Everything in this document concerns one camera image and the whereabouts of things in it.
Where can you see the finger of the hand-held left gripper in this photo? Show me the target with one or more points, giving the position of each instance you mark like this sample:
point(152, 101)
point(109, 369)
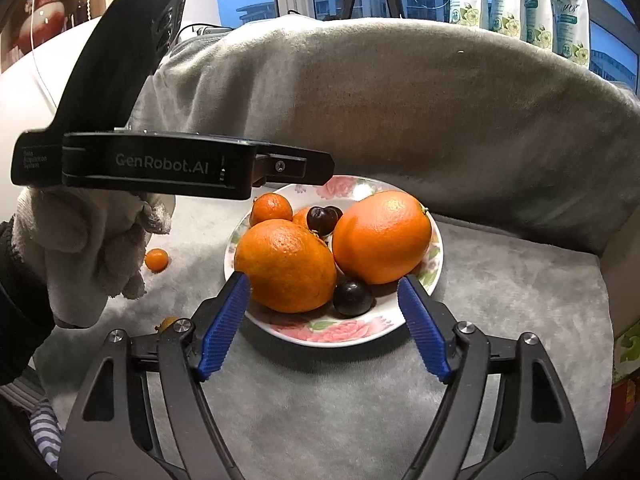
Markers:
point(300, 166)

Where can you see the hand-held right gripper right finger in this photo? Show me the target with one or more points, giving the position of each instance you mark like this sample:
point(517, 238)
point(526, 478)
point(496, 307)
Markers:
point(425, 330)

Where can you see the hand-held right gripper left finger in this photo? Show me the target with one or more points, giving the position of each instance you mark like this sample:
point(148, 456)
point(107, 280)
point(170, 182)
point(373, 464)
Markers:
point(222, 330)

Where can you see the small tangerine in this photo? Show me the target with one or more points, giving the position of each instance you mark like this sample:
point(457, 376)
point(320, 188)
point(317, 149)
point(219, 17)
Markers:
point(270, 208)
point(300, 218)

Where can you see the dark cherry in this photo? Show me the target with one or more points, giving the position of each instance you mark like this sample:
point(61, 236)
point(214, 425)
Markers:
point(320, 221)
point(352, 297)

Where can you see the floral white plate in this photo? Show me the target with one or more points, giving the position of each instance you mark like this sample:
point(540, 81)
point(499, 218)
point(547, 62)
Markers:
point(350, 332)

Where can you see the large rough orange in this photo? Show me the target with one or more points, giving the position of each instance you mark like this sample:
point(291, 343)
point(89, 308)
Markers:
point(285, 267)

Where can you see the large smooth orange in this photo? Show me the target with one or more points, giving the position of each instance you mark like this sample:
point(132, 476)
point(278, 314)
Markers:
point(382, 237)

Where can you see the person's left hand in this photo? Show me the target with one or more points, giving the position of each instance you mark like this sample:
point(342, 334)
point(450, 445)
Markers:
point(80, 250)

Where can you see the small kumquat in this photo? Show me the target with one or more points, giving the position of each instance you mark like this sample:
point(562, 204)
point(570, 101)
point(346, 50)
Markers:
point(167, 324)
point(156, 260)

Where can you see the grey sofa back cushion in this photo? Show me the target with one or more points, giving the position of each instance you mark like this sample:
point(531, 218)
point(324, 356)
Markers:
point(400, 110)

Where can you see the grey sofa seat cushion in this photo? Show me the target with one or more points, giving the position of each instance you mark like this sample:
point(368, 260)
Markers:
point(325, 400)

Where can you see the striped cloth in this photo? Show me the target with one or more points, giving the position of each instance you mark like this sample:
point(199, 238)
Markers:
point(45, 430)

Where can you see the colourful box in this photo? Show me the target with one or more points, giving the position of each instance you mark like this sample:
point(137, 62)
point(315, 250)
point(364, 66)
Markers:
point(627, 360)

